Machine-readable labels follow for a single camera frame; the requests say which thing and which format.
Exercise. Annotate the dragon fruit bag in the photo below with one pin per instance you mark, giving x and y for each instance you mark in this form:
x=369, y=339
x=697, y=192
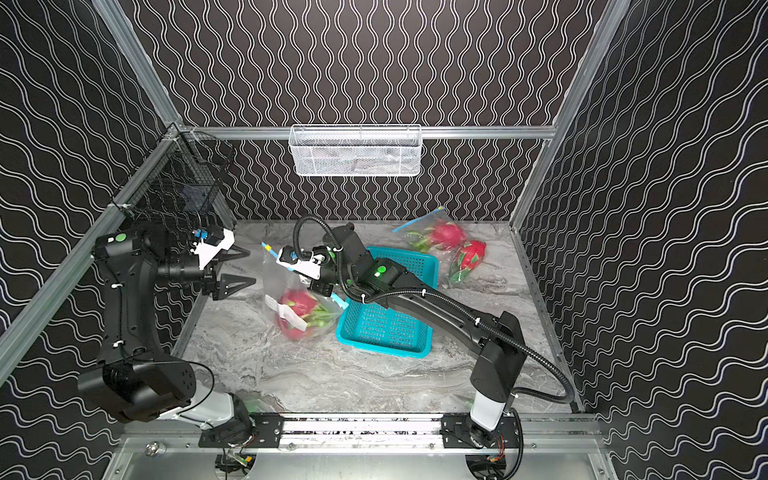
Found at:
x=468, y=257
x=296, y=306
x=443, y=235
x=314, y=328

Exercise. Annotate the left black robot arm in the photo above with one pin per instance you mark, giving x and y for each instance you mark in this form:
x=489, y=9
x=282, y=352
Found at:
x=134, y=378

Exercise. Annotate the white mesh wall basket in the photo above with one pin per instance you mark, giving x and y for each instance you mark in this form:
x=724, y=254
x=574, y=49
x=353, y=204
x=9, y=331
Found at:
x=356, y=150

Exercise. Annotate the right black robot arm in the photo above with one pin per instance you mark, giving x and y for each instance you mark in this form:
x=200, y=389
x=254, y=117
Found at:
x=347, y=263

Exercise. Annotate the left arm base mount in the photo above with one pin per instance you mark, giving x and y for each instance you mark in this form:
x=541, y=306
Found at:
x=262, y=430

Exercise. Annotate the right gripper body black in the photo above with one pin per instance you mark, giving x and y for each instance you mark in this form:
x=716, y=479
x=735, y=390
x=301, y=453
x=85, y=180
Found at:
x=328, y=274

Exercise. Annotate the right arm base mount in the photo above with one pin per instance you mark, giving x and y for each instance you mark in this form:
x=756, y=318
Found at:
x=459, y=431

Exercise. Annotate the teal plastic basket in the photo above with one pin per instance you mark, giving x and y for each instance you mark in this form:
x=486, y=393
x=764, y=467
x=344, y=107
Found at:
x=376, y=329

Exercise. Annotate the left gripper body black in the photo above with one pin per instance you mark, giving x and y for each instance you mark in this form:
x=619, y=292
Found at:
x=209, y=271

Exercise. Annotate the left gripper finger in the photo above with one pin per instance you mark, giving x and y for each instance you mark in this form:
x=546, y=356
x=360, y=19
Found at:
x=229, y=284
x=233, y=253

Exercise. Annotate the zip-top bag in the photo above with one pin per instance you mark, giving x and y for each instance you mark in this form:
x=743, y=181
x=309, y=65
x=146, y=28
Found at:
x=277, y=279
x=445, y=257

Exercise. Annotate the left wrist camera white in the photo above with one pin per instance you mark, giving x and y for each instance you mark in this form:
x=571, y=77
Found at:
x=208, y=243

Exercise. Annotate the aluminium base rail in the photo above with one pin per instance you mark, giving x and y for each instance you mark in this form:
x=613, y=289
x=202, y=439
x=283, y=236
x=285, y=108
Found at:
x=416, y=434

